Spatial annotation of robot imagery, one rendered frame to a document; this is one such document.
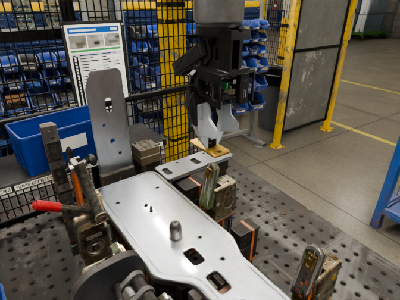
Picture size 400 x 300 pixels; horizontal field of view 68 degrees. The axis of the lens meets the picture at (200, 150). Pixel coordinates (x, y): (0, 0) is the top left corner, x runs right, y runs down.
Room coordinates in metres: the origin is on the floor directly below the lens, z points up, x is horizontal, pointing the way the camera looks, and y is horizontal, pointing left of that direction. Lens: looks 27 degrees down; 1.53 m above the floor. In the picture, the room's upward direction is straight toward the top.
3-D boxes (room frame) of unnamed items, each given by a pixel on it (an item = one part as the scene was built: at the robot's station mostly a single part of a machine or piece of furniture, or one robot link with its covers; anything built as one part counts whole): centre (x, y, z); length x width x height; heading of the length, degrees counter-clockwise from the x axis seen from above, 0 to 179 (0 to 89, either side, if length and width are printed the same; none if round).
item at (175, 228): (0.56, 0.06, 1.02); 0.03 x 0.03 x 0.07
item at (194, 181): (0.83, 0.03, 0.84); 0.11 x 0.10 x 0.28; 127
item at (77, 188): (0.64, 0.32, 0.95); 0.03 x 0.01 x 0.50; 37
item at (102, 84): (0.88, 0.28, 1.17); 0.12 x 0.01 x 0.34; 127
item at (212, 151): (0.51, -0.02, 1.28); 0.08 x 0.04 x 0.01; 35
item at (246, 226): (0.61, -0.12, 0.84); 0.11 x 0.08 x 0.29; 127
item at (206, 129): (0.47, -0.01, 1.32); 0.06 x 0.03 x 0.09; 35
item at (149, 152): (0.95, 0.20, 0.88); 0.08 x 0.08 x 0.36; 37
